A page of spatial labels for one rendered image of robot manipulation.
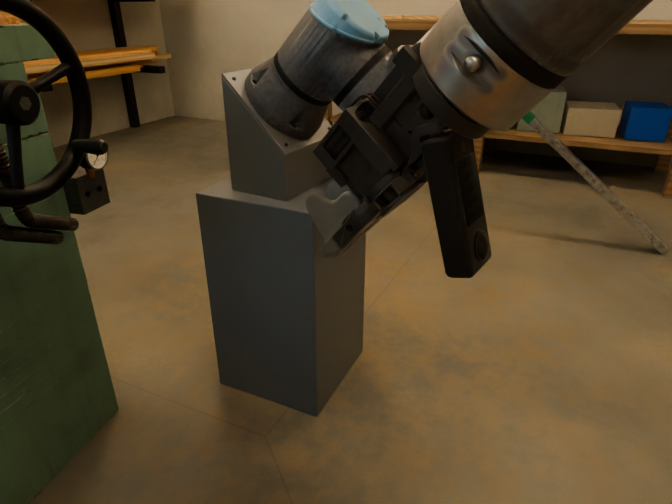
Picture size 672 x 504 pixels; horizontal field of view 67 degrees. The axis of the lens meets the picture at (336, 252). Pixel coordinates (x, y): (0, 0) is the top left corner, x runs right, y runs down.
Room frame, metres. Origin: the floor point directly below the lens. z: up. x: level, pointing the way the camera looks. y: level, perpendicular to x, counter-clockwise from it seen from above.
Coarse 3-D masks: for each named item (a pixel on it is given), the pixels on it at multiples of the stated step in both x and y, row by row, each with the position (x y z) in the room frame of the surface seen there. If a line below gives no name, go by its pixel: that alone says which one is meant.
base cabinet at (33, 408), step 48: (48, 144) 0.97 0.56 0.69; (0, 240) 0.82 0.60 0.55; (0, 288) 0.79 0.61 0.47; (48, 288) 0.88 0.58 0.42; (0, 336) 0.76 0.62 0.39; (48, 336) 0.85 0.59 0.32; (96, 336) 0.97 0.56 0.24; (0, 384) 0.73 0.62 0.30; (48, 384) 0.82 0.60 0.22; (96, 384) 0.93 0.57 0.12; (0, 432) 0.70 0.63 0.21; (48, 432) 0.79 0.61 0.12; (96, 432) 0.90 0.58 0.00; (0, 480) 0.68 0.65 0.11; (48, 480) 0.76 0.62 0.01
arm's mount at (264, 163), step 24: (240, 72) 1.14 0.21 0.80; (240, 96) 1.08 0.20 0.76; (240, 120) 1.08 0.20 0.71; (240, 144) 1.08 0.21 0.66; (264, 144) 1.05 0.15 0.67; (288, 144) 1.05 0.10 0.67; (312, 144) 1.11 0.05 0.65; (240, 168) 1.09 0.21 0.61; (264, 168) 1.05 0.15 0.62; (288, 168) 1.04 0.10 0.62; (312, 168) 1.12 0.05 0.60; (264, 192) 1.05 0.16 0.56; (288, 192) 1.03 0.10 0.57
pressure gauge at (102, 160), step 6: (84, 156) 0.97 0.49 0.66; (90, 156) 0.98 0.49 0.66; (96, 156) 1.00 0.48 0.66; (102, 156) 1.01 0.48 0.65; (108, 156) 1.03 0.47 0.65; (84, 162) 0.98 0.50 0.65; (90, 162) 0.98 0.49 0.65; (96, 162) 1.00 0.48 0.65; (102, 162) 1.01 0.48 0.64; (90, 168) 0.99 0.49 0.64; (96, 168) 0.99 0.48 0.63; (102, 168) 1.00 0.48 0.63; (90, 174) 1.00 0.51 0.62
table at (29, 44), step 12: (12, 24) 0.98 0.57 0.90; (24, 24) 0.99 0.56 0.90; (0, 36) 0.93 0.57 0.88; (12, 36) 0.95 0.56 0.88; (24, 36) 0.98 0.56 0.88; (36, 36) 1.00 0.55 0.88; (0, 48) 0.92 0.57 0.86; (12, 48) 0.95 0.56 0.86; (24, 48) 0.97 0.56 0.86; (36, 48) 1.00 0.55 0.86; (48, 48) 1.02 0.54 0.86; (0, 60) 0.92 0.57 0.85; (12, 60) 0.94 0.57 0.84; (24, 60) 0.96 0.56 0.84
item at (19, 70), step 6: (0, 66) 0.91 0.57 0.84; (6, 66) 0.93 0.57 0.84; (12, 66) 0.94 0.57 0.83; (18, 66) 0.95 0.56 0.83; (0, 72) 0.91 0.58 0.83; (6, 72) 0.92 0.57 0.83; (12, 72) 0.93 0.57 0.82; (18, 72) 0.95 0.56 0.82; (24, 72) 0.96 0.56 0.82; (0, 78) 0.91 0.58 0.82; (6, 78) 0.92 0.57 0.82; (12, 78) 0.93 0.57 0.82; (18, 78) 0.94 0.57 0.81; (24, 78) 0.95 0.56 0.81
